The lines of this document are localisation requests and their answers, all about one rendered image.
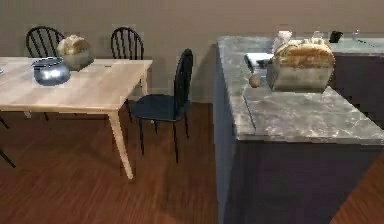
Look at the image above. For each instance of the grey marble kitchen counter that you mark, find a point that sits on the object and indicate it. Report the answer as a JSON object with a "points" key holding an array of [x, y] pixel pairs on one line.
{"points": [[293, 133]]}

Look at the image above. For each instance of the black spindle-back chair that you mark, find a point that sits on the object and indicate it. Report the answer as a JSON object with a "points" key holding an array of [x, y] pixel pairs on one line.
{"points": [[165, 106], [126, 42], [42, 40]]}

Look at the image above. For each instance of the light wooden dining table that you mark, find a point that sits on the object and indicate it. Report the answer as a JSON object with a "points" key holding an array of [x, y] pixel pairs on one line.
{"points": [[96, 86]]}

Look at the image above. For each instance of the white salt shaker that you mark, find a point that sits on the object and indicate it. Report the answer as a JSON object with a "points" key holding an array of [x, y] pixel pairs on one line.
{"points": [[283, 37]]}

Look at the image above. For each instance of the silver toaster with bread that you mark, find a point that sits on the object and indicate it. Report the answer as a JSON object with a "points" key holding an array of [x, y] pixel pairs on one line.
{"points": [[301, 66]]}

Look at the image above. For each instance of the shiny silver kettle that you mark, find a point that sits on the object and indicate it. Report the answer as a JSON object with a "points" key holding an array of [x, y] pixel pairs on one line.
{"points": [[51, 72]]}

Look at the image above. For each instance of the black mug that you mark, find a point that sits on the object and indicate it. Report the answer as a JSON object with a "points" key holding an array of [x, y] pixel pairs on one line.
{"points": [[335, 36]]}

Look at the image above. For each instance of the silver sink tap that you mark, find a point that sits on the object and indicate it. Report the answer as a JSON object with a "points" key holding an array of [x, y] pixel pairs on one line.
{"points": [[357, 35]]}

